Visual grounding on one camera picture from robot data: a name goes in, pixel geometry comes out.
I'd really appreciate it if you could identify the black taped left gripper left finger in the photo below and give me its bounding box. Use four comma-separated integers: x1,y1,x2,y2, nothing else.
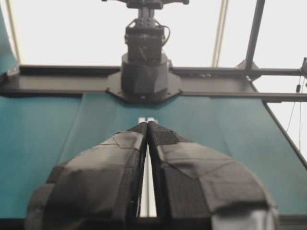
25,122,147,230

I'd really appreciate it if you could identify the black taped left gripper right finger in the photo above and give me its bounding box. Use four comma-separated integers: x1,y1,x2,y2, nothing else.
148,122,279,230

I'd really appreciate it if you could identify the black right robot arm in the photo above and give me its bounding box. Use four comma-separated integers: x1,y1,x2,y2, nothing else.
121,0,278,230

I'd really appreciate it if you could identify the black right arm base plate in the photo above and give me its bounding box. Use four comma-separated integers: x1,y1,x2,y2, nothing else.
106,72,182,104

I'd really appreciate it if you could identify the black aluminium frame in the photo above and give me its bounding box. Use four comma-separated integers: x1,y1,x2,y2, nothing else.
0,0,307,168

